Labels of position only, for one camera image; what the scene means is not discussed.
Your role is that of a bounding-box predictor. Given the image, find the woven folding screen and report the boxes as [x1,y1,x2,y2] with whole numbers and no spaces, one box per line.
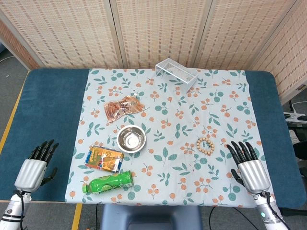
[0,0,307,105]

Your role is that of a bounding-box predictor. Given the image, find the orange snack box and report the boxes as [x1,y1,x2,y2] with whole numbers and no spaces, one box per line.
[84,145,125,173]

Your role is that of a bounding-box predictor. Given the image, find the floral tablecloth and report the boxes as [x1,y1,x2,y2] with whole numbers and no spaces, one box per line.
[64,68,273,206]

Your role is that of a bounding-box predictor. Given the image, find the stainless steel bowl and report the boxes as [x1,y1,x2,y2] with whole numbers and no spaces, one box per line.
[116,125,147,154]

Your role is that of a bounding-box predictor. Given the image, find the orange foil snack pouch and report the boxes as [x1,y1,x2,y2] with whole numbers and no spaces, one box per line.
[104,93,145,123]

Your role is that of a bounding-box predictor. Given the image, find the clear plastic box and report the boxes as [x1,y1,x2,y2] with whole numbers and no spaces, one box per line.
[155,60,199,94]

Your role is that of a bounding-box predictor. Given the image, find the wooden bead bracelet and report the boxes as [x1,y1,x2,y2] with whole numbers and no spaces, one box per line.
[196,137,215,156]

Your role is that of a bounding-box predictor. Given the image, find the blue table mat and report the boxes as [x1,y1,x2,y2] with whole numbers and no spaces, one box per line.
[0,69,301,208]

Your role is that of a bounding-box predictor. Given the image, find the green plastic bottle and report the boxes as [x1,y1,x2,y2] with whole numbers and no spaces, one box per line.
[82,170,135,195]

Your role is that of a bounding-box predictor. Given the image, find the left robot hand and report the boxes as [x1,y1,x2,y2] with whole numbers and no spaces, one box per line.
[14,139,59,193]

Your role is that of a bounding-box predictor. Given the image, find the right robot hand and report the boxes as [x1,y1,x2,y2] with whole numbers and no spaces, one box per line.
[226,141,271,194]

